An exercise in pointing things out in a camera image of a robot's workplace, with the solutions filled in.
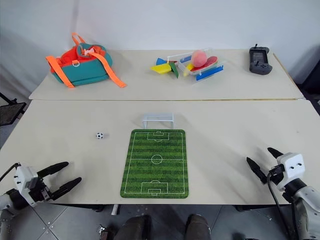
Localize teal and orange bag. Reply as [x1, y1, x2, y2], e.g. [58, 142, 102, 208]
[45, 32, 128, 90]

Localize clear plastic tray blue clips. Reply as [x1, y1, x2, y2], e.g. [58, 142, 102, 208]
[166, 47, 227, 85]

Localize red toy watermelon slice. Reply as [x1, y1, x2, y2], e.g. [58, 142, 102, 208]
[199, 55, 219, 70]

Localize dark rounded shape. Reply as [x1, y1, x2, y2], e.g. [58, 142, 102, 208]
[184, 213, 212, 240]

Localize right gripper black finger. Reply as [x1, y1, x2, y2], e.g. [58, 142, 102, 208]
[246, 156, 269, 185]
[267, 147, 285, 160]

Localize green paper piece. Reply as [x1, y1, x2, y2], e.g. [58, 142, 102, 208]
[169, 62, 180, 79]

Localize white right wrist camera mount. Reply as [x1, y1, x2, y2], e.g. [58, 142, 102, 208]
[275, 152, 305, 193]

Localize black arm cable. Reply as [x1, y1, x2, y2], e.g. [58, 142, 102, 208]
[0, 162, 22, 184]
[266, 171, 301, 240]

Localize dark furniture behind table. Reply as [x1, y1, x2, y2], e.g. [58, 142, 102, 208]
[293, 44, 320, 101]

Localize pink toy peach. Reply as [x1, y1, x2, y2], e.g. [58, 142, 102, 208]
[190, 49, 209, 68]

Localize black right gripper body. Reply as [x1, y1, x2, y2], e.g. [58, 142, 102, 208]
[264, 164, 286, 185]

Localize green soccer field mat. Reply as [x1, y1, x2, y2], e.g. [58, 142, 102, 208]
[119, 128, 190, 200]

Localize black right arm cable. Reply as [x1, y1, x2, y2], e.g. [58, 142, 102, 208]
[266, 171, 301, 240]

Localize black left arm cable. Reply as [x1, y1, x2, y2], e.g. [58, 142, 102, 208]
[0, 162, 22, 184]

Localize yellow toy piece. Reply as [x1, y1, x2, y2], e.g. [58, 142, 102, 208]
[183, 62, 195, 77]

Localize black metal stand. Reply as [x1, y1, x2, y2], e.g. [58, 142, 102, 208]
[0, 92, 28, 129]

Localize small white toy goal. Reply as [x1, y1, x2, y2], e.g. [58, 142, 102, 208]
[141, 112, 176, 130]

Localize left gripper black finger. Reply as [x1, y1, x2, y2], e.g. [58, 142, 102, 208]
[37, 161, 70, 179]
[50, 176, 83, 201]

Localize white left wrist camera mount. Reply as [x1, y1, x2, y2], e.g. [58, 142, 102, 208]
[13, 164, 40, 207]

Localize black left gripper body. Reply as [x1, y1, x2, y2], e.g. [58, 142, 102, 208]
[28, 174, 54, 204]

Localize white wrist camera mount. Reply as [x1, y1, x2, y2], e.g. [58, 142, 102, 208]
[13, 164, 40, 207]
[275, 152, 305, 193]

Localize black handheld remote controller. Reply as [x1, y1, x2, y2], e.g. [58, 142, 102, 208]
[248, 43, 273, 76]

